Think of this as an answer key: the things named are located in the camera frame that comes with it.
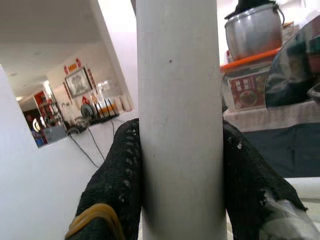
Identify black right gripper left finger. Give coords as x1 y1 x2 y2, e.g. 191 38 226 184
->
65 118 144 240

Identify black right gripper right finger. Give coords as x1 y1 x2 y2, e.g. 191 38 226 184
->
221 119 320 240

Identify white plastic table leg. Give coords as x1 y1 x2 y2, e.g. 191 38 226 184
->
135 0 228 240

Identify yellow rubber band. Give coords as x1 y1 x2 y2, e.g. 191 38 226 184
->
65 202 126 240

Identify orange drink bottle rack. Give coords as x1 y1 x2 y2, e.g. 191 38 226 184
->
94 97 120 119

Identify white lace cloth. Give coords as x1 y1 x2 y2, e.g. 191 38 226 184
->
223 99 320 133

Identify white paper cup stack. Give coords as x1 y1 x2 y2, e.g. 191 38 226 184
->
113 94 134 113

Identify small desk fan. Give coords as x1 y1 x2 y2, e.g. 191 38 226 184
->
80 102 95 120

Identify grey box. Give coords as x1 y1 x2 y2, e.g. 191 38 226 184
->
42 124 68 146

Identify red printed carton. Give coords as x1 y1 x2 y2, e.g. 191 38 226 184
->
227 72 270 112

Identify framed grey picture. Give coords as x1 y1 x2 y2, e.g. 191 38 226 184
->
64 67 94 99

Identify large steel wok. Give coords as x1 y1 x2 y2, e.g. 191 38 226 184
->
264 14 320 109

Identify orange plastic lid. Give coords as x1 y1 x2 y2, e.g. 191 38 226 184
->
219 47 281 74

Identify steel cooking pot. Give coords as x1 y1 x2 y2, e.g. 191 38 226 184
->
224 3 286 61

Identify black pot lid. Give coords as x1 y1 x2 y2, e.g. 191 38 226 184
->
223 0 276 20

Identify thin dark wall cable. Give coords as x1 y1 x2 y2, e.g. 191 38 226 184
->
66 119 121 169

